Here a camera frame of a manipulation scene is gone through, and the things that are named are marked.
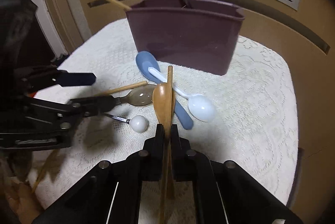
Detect purple plastic utensil holder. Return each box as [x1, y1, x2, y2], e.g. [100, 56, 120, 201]
[126, 0, 245, 76]

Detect person's hand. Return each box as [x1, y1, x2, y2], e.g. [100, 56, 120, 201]
[1, 158, 44, 223]

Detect white plastic spoon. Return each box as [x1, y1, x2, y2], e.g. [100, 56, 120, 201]
[148, 67, 216, 122]

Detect dark textured handle steel spoon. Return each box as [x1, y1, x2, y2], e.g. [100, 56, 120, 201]
[115, 84, 156, 107]

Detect blue plastic spoon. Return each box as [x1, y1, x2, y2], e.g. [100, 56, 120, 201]
[135, 51, 194, 131]

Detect wooden spoon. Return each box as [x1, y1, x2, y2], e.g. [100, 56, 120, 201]
[153, 83, 175, 200]

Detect black handled spoon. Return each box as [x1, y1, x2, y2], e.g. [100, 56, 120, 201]
[179, 0, 193, 9]

